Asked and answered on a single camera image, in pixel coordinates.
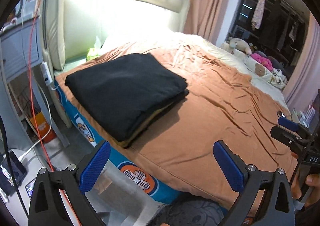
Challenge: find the grey patterned trouser leg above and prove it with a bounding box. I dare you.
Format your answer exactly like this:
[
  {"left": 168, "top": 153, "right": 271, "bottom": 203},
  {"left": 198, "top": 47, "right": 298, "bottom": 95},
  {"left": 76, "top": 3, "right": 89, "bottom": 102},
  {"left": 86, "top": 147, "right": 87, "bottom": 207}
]
[{"left": 146, "top": 198, "right": 224, "bottom": 226}]

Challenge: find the black white patterned cushion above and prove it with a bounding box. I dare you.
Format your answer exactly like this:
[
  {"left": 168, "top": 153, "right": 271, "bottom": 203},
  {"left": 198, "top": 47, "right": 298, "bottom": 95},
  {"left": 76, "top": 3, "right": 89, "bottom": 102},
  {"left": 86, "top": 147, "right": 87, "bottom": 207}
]
[{"left": 270, "top": 68, "right": 287, "bottom": 91}]

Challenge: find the folded tan brown garment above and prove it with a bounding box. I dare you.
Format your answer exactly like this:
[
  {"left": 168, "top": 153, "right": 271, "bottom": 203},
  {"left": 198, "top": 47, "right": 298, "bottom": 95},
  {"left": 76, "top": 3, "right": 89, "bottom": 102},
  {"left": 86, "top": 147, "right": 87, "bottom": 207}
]
[{"left": 116, "top": 102, "right": 177, "bottom": 149}]

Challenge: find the orange paper bag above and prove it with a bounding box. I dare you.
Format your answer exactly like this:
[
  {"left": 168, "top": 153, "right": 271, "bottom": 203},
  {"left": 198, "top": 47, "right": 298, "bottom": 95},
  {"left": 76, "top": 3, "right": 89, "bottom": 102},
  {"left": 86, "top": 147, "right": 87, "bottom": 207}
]
[{"left": 30, "top": 112, "right": 56, "bottom": 143}]

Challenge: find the hanging floral garment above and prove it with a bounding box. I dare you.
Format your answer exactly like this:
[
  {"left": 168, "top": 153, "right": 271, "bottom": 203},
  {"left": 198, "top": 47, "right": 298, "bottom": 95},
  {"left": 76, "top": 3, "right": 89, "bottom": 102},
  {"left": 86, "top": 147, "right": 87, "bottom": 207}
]
[{"left": 251, "top": 0, "right": 266, "bottom": 30}]

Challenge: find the green tissue pack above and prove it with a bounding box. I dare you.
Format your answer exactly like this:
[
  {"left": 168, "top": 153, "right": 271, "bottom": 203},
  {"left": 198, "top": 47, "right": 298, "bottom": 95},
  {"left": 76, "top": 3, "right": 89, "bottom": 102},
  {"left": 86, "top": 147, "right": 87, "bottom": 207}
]
[{"left": 86, "top": 36, "right": 103, "bottom": 61}]

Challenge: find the orange red cable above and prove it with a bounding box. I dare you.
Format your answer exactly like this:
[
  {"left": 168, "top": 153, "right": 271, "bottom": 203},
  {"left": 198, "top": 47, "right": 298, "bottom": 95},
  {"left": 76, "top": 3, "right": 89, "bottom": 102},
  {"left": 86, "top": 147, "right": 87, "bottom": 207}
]
[{"left": 26, "top": 0, "right": 83, "bottom": 226}]

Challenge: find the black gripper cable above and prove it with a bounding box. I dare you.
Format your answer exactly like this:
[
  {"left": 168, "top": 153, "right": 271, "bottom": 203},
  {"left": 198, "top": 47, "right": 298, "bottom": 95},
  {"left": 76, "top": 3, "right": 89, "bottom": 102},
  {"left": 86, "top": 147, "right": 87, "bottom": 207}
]
[{"left": 0, "top": 114, "right": 29, "bottom": 217}]

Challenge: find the person right hand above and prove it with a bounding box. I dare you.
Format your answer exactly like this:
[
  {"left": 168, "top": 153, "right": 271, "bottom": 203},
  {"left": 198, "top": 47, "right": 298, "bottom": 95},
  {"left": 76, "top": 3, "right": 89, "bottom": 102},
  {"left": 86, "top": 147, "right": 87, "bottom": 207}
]
[{"left": 290, "top": 151, "right": 319, "bottom": 211}]

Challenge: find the pink curtain left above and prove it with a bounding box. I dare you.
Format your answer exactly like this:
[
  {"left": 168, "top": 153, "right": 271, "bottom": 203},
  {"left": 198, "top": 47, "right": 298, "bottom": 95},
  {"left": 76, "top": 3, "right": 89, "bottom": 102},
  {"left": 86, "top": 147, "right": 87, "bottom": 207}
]
[{"left": 184, "top": 0, "right": 239, "bottom": 46}]

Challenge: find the bear print pillow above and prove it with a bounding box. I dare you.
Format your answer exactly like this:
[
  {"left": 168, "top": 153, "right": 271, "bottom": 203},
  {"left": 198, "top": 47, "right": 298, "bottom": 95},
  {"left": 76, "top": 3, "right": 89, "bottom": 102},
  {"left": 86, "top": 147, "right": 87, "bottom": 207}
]
[{"left": 220, "top": 41, "right": 278, "bottom": 84}]

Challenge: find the pink curtain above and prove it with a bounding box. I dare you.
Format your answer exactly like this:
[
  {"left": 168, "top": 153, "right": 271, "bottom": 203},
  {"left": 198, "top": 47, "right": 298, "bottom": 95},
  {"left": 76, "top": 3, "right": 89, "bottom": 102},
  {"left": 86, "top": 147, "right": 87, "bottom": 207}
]
[
  {"left": 283, "top": 14, "right": 320, "bottom": 112},
  {"left": 184, "top": 0, "right": 239, "bottom": 46}
]

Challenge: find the beige plush toy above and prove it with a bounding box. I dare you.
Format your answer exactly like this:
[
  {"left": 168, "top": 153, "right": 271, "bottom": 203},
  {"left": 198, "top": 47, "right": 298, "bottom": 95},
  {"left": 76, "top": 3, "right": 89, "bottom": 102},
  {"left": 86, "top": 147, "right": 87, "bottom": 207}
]
[{"left": 229, "top": 38, "right": 252, "bottom": 55}]

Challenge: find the pink plush blanket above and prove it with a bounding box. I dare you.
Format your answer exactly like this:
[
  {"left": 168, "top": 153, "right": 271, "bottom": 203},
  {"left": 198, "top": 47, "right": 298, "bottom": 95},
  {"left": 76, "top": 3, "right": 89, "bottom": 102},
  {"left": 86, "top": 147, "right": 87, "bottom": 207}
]
[{"left": 251, "top": 53, "right": 273, "bottom": 71}]

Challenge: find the blue cartoon bed sheet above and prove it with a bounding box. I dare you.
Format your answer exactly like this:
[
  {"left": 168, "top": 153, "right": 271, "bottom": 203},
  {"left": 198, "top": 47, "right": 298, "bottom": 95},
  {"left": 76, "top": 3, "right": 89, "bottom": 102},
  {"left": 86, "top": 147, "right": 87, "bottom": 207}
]
[{"left": 54, "top": 81, "right": 182, "bottom": 204}]

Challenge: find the white charging cable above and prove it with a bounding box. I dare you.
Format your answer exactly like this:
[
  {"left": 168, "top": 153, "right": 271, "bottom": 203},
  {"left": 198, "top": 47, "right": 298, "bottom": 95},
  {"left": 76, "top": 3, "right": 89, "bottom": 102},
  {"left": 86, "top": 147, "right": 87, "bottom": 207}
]
[{"left": 17, "top": 60, "right": 61, "bottom": 163}]

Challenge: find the orange fleece blanket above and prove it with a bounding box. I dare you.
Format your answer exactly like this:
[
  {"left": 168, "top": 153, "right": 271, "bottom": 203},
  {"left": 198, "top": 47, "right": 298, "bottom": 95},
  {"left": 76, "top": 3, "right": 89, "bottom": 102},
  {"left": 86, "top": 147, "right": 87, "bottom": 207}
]
[{"left": 55, "top": 40, "right": 297, "bottom": 208}]

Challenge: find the pink curtain right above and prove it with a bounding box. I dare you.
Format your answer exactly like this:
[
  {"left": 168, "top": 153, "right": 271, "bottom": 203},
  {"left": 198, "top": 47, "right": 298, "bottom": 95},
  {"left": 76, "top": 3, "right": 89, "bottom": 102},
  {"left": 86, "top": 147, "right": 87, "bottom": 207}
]
[{"left": 283, "top": 14, "right": 320, "bottom": 112}]

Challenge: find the black long sleeve shirt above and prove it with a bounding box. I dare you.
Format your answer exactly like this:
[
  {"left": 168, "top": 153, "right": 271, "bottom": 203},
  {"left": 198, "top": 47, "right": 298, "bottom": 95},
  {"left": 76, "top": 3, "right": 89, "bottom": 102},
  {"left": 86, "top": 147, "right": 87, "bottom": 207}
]
[{"left": 65, "top": 53, "right": 189, "bottom": 142}]

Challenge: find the grey bedside table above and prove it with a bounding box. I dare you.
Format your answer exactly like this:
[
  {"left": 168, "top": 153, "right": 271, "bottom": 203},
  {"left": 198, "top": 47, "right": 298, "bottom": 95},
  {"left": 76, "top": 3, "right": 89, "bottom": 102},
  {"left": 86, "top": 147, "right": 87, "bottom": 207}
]
[{"left": 1, "top": 17, "right": 69, "bottom": 147}]

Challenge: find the cream upholstered headboard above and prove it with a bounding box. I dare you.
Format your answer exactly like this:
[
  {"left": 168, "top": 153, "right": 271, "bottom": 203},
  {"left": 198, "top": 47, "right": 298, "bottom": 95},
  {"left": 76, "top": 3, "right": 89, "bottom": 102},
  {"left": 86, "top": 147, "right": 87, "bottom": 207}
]
[{"left": 42, "top": 0, "right": 190, "bottom": 71}]

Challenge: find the brown plush toy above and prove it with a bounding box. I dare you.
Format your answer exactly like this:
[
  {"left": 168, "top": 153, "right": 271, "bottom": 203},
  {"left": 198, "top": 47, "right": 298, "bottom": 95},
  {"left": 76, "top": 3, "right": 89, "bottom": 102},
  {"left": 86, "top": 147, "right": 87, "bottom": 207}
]
[{"left": 249, "top": 43, "right": 258, "bottom": 53}]

